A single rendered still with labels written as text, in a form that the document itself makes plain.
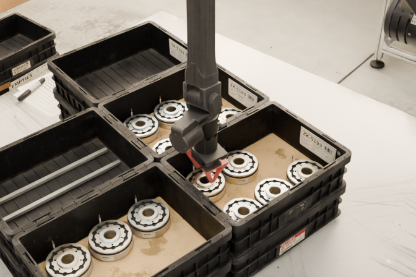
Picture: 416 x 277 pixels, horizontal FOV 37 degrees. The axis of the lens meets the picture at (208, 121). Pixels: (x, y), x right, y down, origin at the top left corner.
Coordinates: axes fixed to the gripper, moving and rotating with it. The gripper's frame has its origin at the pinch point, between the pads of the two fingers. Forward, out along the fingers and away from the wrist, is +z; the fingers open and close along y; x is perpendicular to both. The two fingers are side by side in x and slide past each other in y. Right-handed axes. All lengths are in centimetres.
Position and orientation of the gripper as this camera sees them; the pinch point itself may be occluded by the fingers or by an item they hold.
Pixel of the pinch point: (205, 172)
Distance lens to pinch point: 161.4
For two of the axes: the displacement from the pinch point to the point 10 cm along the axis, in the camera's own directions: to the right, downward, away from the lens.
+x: 8.3, -3.6, 4.3
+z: -0.1, 7.6, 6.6
